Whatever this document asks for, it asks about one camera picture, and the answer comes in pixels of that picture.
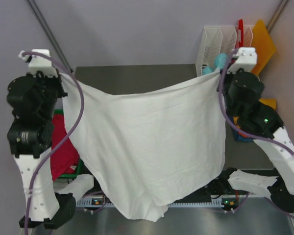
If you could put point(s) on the blue folded t-shirt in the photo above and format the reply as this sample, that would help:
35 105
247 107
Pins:
240 138

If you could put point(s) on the green plastic bin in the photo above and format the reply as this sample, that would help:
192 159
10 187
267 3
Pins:
78 169

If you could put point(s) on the white file organizer rack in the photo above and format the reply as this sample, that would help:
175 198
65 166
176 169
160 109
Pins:
215 40

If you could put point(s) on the orange folder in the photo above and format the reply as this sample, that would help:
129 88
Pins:
264 46

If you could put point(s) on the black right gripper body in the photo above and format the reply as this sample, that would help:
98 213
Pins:
229 78

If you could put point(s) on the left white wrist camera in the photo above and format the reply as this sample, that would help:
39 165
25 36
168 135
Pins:
37 63

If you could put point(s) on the magenta t-shirt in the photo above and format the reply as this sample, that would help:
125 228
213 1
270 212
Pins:
61 147

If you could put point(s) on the red folder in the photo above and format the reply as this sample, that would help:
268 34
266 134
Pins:
240 34

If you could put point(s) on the white t-shirt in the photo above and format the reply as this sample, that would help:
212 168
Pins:
148 150

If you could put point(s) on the grey slotted cable duct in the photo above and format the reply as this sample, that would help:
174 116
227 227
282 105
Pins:
97 202

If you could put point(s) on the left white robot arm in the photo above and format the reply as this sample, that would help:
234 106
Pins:
30 145

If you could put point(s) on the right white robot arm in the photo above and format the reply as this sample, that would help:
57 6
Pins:
267 129

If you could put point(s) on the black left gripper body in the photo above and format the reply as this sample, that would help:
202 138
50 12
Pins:
53 88

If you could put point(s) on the orange folded t-shirt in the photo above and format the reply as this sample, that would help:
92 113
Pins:
235 119

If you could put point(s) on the yellow folded t-shirt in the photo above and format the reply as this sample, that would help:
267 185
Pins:
270 102

